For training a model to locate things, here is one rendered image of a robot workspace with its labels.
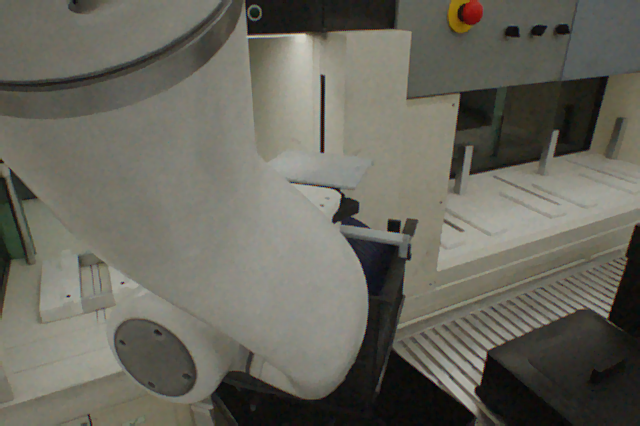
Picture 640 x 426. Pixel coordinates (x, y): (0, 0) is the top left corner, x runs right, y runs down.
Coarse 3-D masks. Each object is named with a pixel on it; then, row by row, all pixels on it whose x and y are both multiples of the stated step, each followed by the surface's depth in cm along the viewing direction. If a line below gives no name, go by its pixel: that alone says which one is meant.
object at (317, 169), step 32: (288, 160) 57; (320, 160) 57; (352, 160) 57; (416, 224) 63; (384, 288) 49; (384, 320) 53; (384, 352) 57; (256, 384) 59; (352, 384) 54; (352, 416) 56
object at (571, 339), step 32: (576, 320) 93; (512, 352) 85; (544, 352) 84; (576, 352) 84; (608, 352) 84; (480, 384) 88; (512, 384) 80; (544, 384) 78; (576, 384) 78; (608, 384) 77; (512, 416) 82; (544, 416) 75; (576, 416) 72; (608, 416) 72
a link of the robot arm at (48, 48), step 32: (0, 0) 8; (32, 0) 8; (64, 0) 8; (96, 0) 9; (128, 0) 9; (160, 0) 10; (192, 0) 10; (224, 0) 11; (0, 32) 9; (32, 32) 9; (64, 32) 9; (96, 32) 9; (128, 32) 10; (160, 32) 10; (0, 64) 9; (32, 64) 9; (64, 64) 10; (96, 64) 10; (128, 64) 10
